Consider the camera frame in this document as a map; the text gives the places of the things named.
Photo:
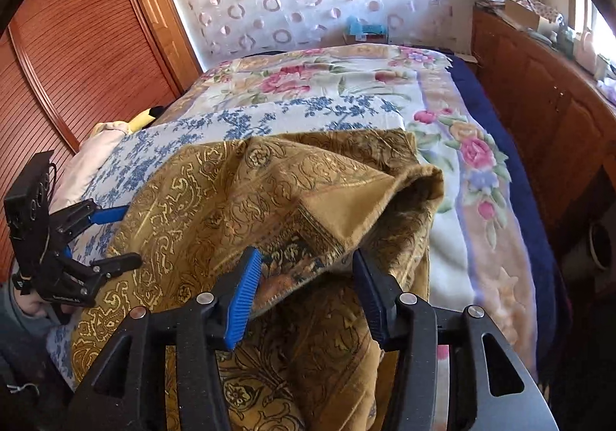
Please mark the cream pillow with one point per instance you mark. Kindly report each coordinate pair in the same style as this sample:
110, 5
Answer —
91, 157

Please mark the wooden louvered wardrobe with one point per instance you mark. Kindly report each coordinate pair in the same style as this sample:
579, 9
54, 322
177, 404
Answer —
86, 56

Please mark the wooden cabinet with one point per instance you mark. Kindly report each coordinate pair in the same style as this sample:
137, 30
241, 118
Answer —
544, 113

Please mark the grey cylindrical container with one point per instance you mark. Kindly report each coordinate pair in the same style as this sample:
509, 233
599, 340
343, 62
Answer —
589, 258

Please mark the white plastic bottle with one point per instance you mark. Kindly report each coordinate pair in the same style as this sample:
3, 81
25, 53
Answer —
587, 48

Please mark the blue box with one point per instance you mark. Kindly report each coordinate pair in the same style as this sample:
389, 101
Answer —
365, 31

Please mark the white sheet with blue flowers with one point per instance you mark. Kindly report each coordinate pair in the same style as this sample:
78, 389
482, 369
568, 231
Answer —
144, 157

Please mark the pink floral blanket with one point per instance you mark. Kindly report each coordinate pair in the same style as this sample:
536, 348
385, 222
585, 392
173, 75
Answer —
337, 80

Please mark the cardboard box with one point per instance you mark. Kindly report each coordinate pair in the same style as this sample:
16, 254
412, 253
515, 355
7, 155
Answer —
519, 10

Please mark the person's left forearm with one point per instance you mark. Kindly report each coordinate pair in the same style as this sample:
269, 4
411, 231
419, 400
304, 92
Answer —
14, 310

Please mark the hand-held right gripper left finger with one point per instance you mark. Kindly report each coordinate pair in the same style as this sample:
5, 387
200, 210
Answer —
243, 296

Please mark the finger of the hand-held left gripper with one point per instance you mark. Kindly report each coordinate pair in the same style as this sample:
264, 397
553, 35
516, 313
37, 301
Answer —
108, 215
115, 262

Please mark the person's left hand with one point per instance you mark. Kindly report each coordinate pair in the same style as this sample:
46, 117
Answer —
38, 308

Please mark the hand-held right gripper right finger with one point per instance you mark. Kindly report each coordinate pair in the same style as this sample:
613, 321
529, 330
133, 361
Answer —
371, 296

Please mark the yellow plush toy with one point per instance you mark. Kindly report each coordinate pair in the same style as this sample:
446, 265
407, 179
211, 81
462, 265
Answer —
144, 119

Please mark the small-print white cloth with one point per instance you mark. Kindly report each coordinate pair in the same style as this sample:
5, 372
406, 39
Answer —
544, 7

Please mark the golden sunflower patterned cloth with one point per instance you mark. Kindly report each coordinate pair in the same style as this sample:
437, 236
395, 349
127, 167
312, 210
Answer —
231, 200

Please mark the dark blue bed sheet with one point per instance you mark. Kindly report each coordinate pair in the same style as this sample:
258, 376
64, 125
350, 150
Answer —
505, 161

